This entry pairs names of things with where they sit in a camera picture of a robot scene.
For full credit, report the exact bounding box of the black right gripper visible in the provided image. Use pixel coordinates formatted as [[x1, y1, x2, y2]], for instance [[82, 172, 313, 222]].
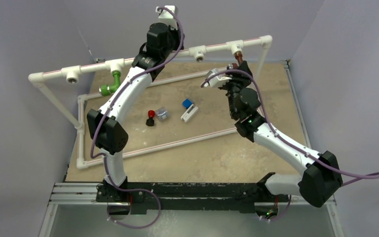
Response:
[[218, 60, 252, 118]]

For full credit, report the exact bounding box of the brown copper faucet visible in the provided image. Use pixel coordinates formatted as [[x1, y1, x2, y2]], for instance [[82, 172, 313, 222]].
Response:
[[227, 52, 243, 70]]

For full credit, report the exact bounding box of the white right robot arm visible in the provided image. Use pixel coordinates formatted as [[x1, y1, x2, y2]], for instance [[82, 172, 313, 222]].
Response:
[[220, 61, 343, 207]]

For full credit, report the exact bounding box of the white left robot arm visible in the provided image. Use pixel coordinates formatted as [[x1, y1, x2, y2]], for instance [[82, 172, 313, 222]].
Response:
[[87, 23, 184, 202]]

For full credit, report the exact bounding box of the blue and white faucet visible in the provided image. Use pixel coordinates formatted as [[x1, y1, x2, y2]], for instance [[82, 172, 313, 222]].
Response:
[[181, 99, 199, 123]]

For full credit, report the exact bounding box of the clear grey faucet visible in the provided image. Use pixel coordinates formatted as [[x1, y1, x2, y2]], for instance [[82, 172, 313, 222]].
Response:
[[155, 107, 170, 121]]

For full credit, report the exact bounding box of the red and black faucet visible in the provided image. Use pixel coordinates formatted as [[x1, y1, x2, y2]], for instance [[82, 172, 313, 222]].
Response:
[[146, 110, 155, 127]]

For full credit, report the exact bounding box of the green faucet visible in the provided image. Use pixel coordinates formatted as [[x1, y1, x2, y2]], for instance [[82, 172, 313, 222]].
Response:
[[99, 71, 121, 96]]

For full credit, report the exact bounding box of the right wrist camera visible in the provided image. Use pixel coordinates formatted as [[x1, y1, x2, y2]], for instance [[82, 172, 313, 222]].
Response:
[[202, 68, 231, 88]]

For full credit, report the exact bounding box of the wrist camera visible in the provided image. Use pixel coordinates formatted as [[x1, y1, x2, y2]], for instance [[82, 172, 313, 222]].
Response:
[[202, 68, 231, 88], [155, 5, 178, 30]]

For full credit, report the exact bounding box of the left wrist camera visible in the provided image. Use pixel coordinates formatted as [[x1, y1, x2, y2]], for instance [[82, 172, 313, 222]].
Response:
[[155, 5, 178, 30]]

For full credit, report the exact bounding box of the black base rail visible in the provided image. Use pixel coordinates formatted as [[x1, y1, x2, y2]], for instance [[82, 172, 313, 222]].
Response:
[[96, 181, 289, 214]]

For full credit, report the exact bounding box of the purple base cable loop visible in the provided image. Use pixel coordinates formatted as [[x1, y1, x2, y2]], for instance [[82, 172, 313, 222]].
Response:
[[106, 190, 163, 230]]

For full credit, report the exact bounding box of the white PVC pipe frame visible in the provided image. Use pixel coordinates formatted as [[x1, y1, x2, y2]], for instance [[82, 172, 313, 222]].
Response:
[[28, 35, 273, 170]]

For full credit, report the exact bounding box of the aluminium frame rail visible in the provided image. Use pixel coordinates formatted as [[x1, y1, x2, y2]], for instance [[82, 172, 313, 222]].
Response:
[[39, 182, 135, 237]]

